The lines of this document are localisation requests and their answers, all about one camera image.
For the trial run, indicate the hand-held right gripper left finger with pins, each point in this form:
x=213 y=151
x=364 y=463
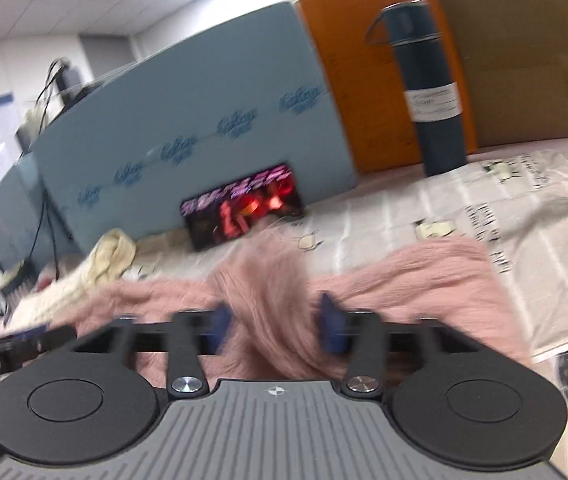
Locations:
x=221 y=326

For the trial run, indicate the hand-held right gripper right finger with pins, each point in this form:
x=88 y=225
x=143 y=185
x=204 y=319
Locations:
x=331 y=327

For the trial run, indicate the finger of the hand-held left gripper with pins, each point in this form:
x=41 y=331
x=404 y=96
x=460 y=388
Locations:
x=59 y=336

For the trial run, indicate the pink fuzzy sweater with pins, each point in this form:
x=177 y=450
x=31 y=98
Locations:
x=414 y=280

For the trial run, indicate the cream knitted garment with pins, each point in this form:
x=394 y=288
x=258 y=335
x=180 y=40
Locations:
x=109 y=257

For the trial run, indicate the black red snack packet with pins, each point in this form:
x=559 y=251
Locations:
x=244 y=205

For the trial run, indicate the small light blue foam board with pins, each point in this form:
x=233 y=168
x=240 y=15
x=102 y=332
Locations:
x=14 y=210

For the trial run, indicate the dark blue thermos bottle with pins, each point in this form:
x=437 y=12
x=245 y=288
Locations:
x=434 y=140

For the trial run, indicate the large light blue foam board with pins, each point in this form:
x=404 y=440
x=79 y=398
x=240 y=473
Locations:
x=189 y=110

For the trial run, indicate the orange board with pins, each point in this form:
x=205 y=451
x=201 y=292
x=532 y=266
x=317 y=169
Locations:
x=354 y=85

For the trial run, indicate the dark monitor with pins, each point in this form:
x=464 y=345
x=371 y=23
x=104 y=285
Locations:
x=71 y=87

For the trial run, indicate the brown cardboard sheet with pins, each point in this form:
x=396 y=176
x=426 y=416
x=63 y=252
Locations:
x=529 y=60

